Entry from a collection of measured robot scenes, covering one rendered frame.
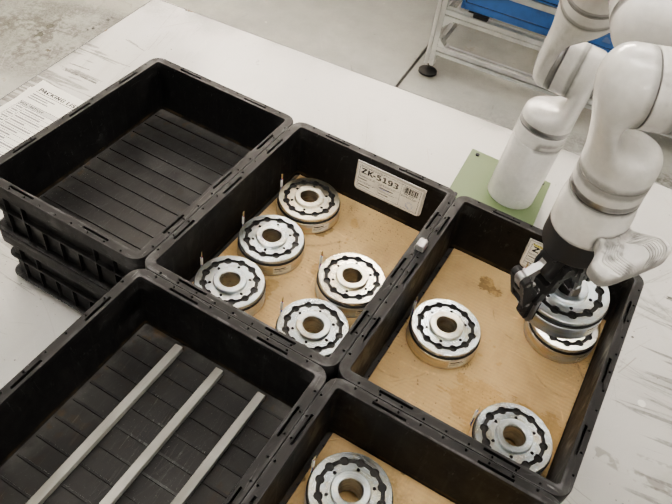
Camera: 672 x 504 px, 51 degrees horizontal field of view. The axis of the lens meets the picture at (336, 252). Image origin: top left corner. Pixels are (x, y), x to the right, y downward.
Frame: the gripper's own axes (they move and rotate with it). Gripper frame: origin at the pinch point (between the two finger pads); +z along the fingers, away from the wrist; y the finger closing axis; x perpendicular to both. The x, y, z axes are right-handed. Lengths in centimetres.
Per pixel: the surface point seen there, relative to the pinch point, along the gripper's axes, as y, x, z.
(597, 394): -4.8, 9.9, 10.2
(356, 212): 3.7, -37.2, 22.2
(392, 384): 14.5, -5.4, 19.7
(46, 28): 33, -247, 115
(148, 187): 34, -55, 21
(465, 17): -117, -164, 91
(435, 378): 8.4, -3.9, 20.0
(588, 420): -1.3, 12.3, 9.8
